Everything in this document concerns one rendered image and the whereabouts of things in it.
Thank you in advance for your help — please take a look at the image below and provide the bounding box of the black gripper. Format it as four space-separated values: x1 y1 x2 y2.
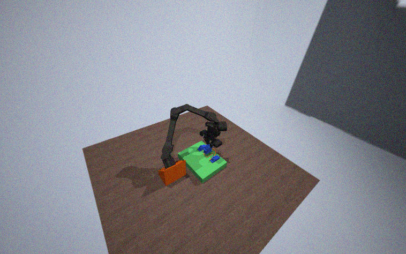
200 129 222 148

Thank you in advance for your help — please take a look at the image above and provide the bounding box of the green rectangular block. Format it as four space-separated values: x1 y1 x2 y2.
178 141 227 183

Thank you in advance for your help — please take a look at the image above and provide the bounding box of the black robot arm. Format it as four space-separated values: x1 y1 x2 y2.
161 104 227 169

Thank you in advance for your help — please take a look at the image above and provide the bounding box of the blue micro servo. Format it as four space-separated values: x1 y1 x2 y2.
203 144 213 154

